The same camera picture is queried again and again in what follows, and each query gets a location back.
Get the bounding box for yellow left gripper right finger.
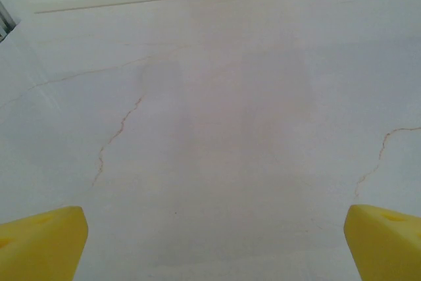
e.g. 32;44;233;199
343;204;421;281

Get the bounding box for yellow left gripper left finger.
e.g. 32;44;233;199
0;205;89;281

